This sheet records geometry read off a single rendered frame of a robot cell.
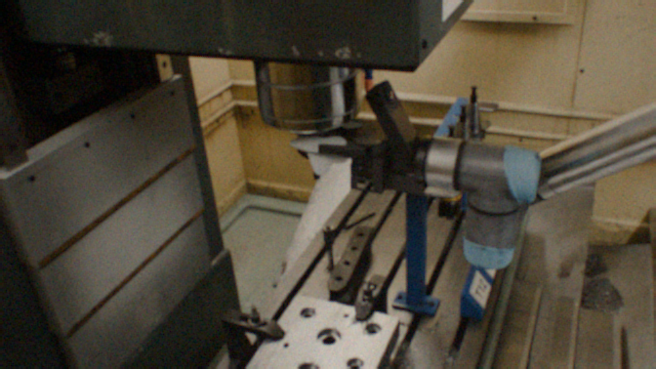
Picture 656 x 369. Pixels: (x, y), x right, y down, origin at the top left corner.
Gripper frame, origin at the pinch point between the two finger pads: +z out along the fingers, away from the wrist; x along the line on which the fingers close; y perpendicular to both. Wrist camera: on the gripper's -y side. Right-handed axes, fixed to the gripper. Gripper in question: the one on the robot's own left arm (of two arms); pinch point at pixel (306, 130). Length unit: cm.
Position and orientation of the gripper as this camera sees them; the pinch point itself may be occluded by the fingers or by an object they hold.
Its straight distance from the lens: 96.0
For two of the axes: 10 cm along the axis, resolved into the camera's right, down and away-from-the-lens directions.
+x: 4.0, -4.8, 7.8
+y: 0.5, 8.6, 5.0
